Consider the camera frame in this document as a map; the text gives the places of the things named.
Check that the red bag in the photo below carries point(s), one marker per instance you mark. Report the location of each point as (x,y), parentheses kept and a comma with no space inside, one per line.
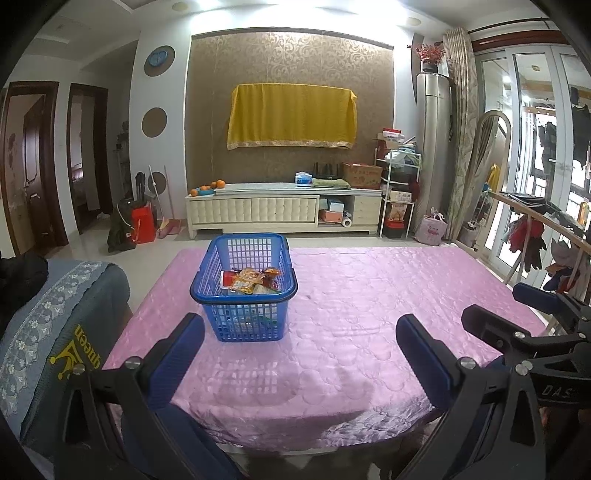
(143,226)

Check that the blue white box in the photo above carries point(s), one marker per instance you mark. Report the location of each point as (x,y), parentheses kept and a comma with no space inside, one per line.
(336,205)

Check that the cardboard box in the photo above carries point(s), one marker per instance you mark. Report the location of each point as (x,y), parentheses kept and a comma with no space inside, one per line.
(362,175)

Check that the beige patterned curtain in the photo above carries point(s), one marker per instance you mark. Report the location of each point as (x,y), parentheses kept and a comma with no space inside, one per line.
(461,120)

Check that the glass sliding door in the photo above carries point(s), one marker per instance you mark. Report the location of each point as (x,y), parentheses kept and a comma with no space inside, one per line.
(519,101)

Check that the dark wooden doorway frame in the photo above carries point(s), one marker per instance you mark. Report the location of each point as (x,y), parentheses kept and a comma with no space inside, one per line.
(72,161)

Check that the silver standing air conditioner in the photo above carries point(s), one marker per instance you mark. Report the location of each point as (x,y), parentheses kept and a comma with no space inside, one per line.
(433,147)

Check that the green folded cloth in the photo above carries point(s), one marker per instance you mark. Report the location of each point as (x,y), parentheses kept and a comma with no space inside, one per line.
(331,183)

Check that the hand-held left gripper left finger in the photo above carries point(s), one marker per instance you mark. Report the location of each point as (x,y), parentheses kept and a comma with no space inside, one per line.
(178,360)

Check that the yellow cloth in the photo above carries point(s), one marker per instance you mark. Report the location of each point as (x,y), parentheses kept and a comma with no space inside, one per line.
(291,115)

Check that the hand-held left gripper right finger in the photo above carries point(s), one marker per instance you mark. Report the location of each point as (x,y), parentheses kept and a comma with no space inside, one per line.
(425,360)

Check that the pale printed box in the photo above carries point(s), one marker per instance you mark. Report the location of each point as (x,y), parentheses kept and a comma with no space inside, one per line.
(400,196)

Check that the grey bin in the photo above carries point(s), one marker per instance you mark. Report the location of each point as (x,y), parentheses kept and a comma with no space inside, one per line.
(468,235)

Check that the white plastic bag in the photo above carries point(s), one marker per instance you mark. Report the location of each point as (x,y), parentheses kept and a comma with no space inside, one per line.
(402,158)

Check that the blue wall clock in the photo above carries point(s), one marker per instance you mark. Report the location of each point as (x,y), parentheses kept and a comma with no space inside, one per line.
(158,60)

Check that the white metal rack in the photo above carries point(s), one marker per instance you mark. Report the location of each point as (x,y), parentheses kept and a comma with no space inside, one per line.
(383,194)

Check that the blue plastic basket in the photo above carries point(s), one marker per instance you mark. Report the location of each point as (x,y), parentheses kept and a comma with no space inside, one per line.
(244,304)

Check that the red and black clothes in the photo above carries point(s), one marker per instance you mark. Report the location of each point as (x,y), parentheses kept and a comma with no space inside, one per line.
(526,242)

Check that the white pole mop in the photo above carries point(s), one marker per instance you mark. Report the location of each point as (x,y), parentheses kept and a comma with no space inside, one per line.
(156,181)

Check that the wooden drying rack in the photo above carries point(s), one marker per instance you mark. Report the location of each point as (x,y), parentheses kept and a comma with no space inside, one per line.
(526,207)

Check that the orange box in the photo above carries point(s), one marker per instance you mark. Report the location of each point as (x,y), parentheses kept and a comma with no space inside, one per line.
(331,216)

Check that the hanging dark clothes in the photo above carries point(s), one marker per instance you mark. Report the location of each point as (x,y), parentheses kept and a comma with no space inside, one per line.
(548,145)
(581,129)

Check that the red snack packet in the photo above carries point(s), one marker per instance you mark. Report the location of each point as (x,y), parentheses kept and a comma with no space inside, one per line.
(227,279)

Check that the black cloth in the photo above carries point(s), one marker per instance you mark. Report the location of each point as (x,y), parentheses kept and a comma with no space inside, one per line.
(21,281)

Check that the round brown wall decoration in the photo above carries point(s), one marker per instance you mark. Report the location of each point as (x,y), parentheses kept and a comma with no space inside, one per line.
(154,122)

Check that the pink quilted table cover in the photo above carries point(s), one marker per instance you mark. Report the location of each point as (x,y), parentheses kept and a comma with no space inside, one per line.
(346,323)

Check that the black antenna router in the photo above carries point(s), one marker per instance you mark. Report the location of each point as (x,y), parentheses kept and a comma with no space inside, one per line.
(327,171)

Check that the black bag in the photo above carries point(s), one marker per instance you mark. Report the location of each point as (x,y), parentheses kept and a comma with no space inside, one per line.
(120,230)

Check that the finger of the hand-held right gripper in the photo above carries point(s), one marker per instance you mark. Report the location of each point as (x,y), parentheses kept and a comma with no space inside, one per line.
(545,297)
(494,327)

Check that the grey printed cushion cover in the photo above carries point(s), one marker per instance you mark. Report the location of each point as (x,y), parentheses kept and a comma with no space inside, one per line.
(51,332)

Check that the broom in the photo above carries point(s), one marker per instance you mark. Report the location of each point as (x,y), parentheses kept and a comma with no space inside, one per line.
(168,228)

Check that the dark wooden door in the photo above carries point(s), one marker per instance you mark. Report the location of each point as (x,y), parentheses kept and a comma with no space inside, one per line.
(32,175)

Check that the vase with red flowers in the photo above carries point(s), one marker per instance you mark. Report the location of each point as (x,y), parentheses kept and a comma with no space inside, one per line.
(430,55)

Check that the red white box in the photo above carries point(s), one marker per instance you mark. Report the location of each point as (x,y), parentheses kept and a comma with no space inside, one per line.
(391,138)

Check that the arched standing mirror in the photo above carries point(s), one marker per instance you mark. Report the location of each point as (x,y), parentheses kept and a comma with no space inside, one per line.
(480,157)

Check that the blue plate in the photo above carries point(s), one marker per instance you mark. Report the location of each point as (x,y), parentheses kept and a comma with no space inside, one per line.
(206,190)

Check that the red black box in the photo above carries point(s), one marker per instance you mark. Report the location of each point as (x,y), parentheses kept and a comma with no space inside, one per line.
(395,228)

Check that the blue tissue box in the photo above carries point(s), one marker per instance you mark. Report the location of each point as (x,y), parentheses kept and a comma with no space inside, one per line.
(304,178)

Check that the cream TV cabinet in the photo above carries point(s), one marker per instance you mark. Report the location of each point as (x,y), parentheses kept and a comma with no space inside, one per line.
(258,210)

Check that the white paper roll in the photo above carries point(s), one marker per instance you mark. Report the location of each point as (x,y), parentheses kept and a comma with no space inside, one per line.
(347,222)

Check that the orange snack bag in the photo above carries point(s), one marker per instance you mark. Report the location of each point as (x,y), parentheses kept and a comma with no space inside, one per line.
(397,212)

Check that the pink tote bag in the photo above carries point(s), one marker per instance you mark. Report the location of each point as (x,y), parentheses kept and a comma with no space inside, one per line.
(430,230)

